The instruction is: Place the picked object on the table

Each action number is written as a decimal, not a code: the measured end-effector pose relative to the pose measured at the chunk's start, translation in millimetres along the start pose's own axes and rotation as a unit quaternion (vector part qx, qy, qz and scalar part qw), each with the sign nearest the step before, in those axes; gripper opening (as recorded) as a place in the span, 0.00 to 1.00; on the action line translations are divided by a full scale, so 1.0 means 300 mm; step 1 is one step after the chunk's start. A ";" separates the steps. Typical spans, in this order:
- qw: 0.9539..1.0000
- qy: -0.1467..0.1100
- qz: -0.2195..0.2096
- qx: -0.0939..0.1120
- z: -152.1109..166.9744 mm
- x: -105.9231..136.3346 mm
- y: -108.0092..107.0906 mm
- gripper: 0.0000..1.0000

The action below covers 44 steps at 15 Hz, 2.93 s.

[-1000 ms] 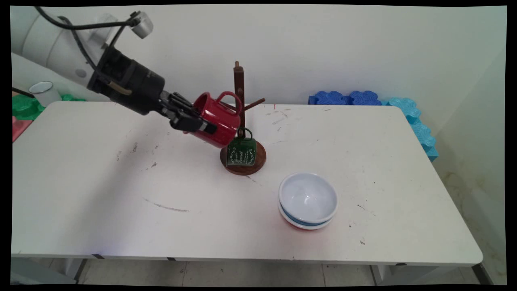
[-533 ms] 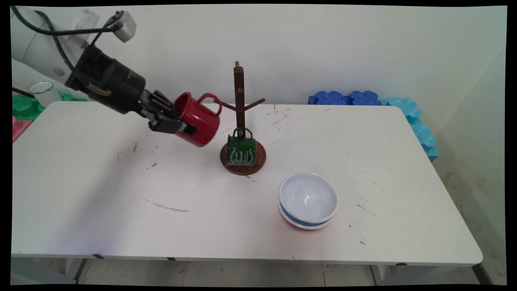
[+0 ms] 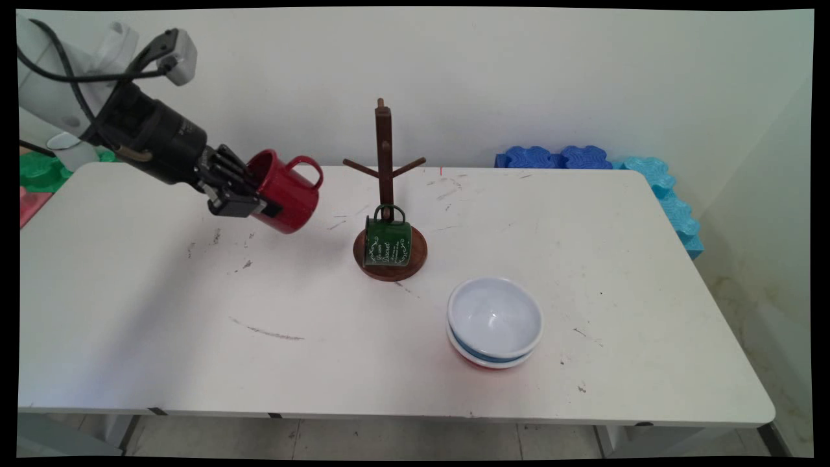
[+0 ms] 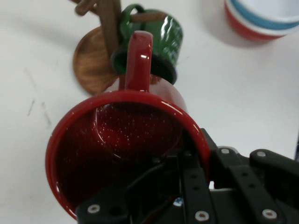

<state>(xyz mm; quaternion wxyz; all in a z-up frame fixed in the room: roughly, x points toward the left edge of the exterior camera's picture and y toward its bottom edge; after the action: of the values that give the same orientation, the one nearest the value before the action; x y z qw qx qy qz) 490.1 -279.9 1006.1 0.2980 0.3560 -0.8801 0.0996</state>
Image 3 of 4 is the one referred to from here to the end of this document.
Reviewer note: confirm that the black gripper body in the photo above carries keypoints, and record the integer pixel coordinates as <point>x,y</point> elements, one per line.
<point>155,139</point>

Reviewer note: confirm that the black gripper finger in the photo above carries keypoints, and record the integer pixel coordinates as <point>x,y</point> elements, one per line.
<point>237,204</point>
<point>232,162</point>

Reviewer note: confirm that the red enamel mug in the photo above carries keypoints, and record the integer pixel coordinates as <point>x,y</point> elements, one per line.
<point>288,194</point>

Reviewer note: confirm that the green foam block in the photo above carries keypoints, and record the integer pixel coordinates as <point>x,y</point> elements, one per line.
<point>39,172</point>

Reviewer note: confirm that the pink foam block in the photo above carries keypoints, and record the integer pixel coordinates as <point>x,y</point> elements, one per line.
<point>31,204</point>

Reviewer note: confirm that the brown wooden mug tree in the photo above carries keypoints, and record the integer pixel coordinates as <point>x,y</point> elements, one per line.
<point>384,149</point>

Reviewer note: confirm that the green printed mug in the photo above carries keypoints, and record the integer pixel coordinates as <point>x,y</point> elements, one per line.
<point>388,246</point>

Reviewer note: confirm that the white bowl with blue underside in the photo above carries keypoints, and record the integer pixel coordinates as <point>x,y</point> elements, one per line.
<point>493,311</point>

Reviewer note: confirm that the white bowl with red underside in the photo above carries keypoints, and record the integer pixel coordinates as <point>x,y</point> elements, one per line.
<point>486,364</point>

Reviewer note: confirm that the dark blue foam block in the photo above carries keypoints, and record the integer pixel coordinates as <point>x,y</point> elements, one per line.
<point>551,157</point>

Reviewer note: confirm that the light blue foam block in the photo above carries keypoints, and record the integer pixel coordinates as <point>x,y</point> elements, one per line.
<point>674,207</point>

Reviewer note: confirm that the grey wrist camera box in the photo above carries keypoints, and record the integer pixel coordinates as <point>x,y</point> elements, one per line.
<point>181,61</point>

